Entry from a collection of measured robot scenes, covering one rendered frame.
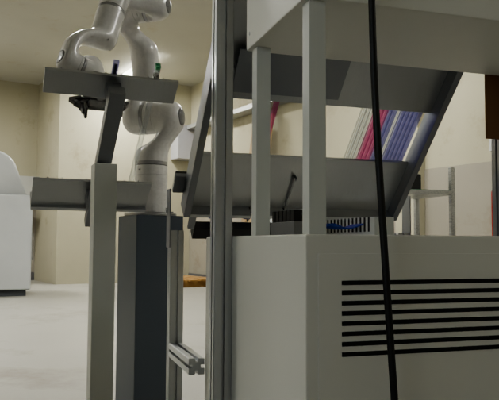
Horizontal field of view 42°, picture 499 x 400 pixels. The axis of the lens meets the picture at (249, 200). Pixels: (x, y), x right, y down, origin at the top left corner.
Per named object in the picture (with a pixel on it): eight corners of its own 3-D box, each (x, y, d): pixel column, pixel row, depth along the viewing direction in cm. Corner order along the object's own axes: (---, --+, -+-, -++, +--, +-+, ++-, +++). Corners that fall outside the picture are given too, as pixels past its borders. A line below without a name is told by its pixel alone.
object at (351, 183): (189, 209, 192) (187, 201, 194) (389, 213, 212) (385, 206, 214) (200, 155, 181) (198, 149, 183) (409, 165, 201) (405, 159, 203)
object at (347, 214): (190, 217, 191) (186, 201, 196) (390, 221, 211) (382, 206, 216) (190, 214, 190) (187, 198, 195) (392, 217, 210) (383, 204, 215)
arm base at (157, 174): (117, 216, 243) (117, 167, 244) (163, 217, 253) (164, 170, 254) (136, 214, 227) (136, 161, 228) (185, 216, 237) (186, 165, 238)
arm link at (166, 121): (143, 167, 249) (144, 105, 250) (189, 167, 244) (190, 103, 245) (128, 164, 237) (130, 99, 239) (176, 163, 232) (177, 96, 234)
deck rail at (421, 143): (390, 221, 211) (383, 209, 215) (396, 221, 211) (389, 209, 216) (484, 11, 168) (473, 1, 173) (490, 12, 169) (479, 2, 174)
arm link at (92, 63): (87, 64, 192) (113, 81, 197) (82, 48, 202) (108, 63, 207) (71, 86, 194) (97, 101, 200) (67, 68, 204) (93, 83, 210)
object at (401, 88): (213, 104, 168) (209, 94, 172) (435, 120, 188) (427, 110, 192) (239, -22, 149) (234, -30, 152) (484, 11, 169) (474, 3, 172)
